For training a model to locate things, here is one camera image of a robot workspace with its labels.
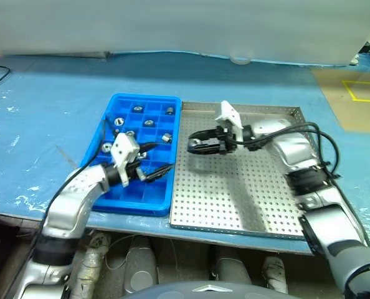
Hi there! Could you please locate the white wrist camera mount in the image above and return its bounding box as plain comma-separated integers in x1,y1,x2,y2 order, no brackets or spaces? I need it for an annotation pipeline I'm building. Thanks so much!
110,132,141,187
215,100,244,144

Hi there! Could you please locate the blue compartment tray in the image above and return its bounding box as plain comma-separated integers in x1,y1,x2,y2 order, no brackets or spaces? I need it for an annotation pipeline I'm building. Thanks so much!
78,93,182,217

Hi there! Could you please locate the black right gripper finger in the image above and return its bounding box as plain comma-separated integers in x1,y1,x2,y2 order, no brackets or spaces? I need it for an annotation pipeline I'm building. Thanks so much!
187,127,220,141
186,143,221,156

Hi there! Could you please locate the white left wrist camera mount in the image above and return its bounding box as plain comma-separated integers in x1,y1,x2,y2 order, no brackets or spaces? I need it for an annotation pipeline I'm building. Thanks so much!
110,132,141,187

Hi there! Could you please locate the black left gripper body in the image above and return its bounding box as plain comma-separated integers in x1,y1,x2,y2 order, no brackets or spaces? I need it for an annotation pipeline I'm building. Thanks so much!
122,151,148,183

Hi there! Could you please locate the white round base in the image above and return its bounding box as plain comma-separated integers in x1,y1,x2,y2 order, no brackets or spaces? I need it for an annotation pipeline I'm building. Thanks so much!
230,54,252,65

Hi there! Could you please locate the white backdrop panel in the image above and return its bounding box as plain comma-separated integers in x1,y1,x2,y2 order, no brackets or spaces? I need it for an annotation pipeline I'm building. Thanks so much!
0,0,370,68

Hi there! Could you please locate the grey robot torso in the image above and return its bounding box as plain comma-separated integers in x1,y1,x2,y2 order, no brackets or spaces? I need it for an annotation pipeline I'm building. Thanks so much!
119,280,344,299

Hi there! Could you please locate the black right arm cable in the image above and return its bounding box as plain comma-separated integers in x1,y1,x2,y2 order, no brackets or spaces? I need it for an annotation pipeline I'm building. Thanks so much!
236,123,343,181

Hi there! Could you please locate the perforated metal tray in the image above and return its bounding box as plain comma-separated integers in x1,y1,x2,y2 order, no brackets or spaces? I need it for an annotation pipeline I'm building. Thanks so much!
169,101,318,240

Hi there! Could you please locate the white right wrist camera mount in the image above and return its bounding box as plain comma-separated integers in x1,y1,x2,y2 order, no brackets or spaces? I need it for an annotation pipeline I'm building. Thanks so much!
215,100,244,144

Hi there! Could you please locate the white wrapped leg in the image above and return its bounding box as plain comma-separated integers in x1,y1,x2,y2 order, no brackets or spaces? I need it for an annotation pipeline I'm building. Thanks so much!
69,232,111,299
261,257,288,293

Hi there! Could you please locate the grey rounded housing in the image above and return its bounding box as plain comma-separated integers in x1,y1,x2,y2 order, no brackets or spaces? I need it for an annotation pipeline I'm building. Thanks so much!
208,245,253,284
122,236,159,295

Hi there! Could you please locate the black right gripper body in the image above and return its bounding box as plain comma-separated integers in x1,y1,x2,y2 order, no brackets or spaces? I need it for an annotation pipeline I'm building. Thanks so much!
216,125,238,156

